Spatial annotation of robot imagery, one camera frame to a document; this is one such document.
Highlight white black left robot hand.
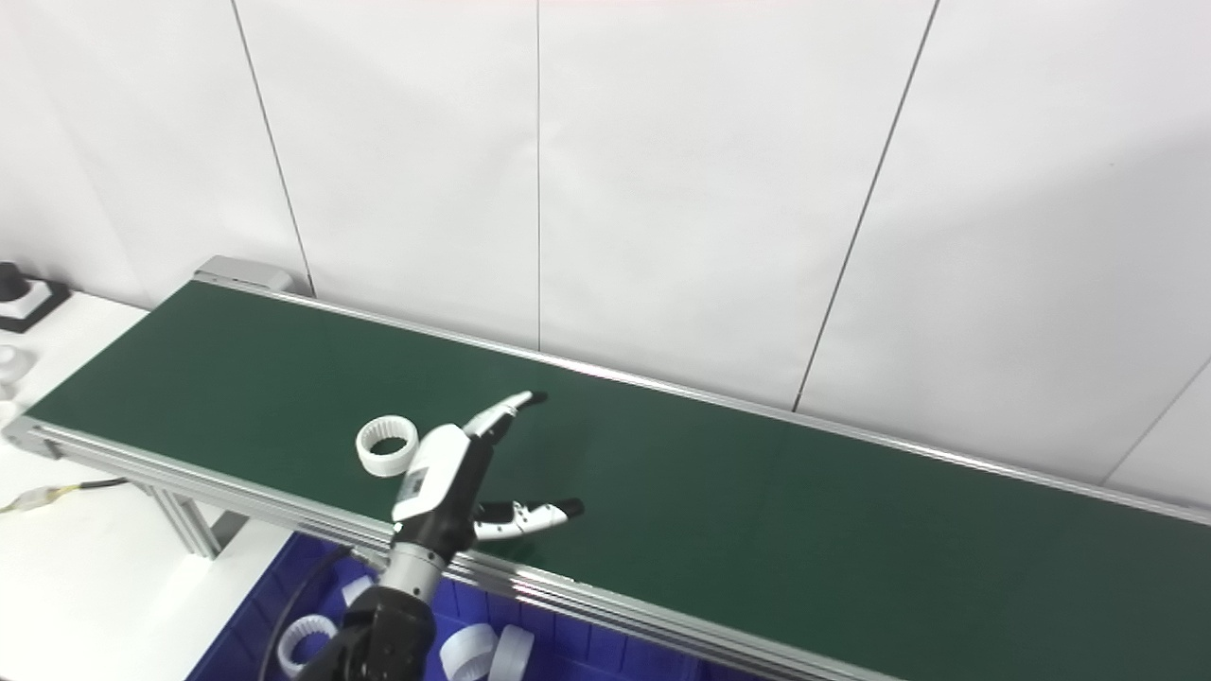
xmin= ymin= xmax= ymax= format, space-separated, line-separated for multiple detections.
xmin=393 ymin=390 xmax=586 ymax=565

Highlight white toothed ring part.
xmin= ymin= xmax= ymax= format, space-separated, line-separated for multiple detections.
xmin=276 ymin=615 xmax=340 ymax=678
xmin=356 ymin=416 xmax=420 ymax=477

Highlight white cylindrical plastic part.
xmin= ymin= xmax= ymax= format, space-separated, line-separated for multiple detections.
xmin=440 ymin=624 xmax=500 ymax=681
xmin=487 ymin=624 xmax=535 ymax=681

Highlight aluminium conveyor leg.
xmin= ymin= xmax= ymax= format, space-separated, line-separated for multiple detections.
xmin=147 ymin=484 xmax=249 ymax=561

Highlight blue plastic bin white parts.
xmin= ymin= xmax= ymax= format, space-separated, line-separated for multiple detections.
xmin=184 ymin=532 xmax=748 ymax=681

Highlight black and white fixture block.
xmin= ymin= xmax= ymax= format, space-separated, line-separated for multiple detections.
xmin=0 ymin=262 xmax=72 ymax=334

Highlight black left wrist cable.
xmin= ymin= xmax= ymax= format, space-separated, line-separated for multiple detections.
xmin=257 ymin=544 xmax=356 ymax=681

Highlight green conveyor belt aluminium frame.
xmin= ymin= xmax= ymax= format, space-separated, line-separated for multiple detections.
xmin=0 ymin=255 xmax=1211 ymax=681

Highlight black power cable white connector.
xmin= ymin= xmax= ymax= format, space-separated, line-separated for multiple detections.
xmin=0 ymin=478 xmax=129 ymax=516

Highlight white plastic ring part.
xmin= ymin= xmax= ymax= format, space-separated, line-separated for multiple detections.
xmin=0 ymin=345 xmax=39 ymax=403

